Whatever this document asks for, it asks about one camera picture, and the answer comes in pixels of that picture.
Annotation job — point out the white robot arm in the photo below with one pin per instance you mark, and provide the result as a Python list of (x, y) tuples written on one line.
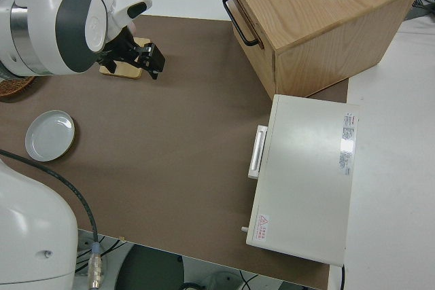
[(85, 25)]

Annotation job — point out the brown table mat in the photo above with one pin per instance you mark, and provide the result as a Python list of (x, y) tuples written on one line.
[(170, 140)]

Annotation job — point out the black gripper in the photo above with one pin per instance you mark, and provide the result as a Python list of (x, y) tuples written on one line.
[(122, 45)]

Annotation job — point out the white toaster oven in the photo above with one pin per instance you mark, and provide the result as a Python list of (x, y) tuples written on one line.
[(306, 167)]

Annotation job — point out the wooden mug rack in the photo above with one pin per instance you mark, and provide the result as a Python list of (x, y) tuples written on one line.
[(122, 72)]

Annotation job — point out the gray round plate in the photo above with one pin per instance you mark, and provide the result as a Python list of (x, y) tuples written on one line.
[(50, 135)]

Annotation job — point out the light wooden drawer box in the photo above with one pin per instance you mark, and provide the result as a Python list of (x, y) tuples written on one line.
[(306, 4)]

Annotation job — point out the brown wicker basket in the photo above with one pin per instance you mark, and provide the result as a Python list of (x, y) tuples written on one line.
[(13, 88)]

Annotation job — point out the white oven control knob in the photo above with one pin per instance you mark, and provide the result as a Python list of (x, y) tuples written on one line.
[(243, 229)]

